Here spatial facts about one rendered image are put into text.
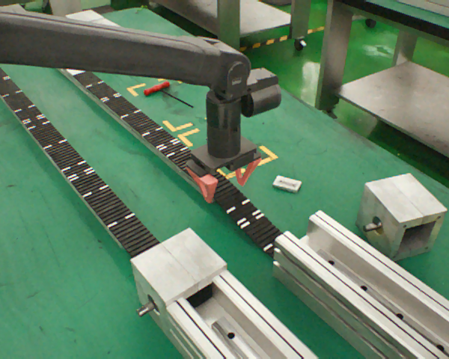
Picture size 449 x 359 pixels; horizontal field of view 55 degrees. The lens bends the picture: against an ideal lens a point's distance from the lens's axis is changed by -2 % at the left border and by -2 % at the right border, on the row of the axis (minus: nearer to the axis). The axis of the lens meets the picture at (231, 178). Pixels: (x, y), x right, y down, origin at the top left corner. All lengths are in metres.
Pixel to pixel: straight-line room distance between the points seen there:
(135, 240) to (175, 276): 0.16
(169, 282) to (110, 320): 0.13
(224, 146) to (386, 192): 0.28
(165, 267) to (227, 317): 0.11
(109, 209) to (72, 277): 0.13
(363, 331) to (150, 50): 0.46
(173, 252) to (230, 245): 0.16
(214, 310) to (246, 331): 0.05
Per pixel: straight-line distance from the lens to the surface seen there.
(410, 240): 0.80
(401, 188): 0.77
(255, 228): 0.77
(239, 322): 0.60
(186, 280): 0.59
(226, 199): 0.80
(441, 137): 2.27
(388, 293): 0.66
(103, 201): 0.82
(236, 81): 0.66
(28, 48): 0.54
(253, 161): 0.78
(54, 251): 0.81
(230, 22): 3.09
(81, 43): 0.55
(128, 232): 0.75
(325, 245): 0.70
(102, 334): 0.68
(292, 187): 0.87
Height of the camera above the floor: 1.34
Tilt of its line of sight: 39 degrees down
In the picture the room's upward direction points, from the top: straight up
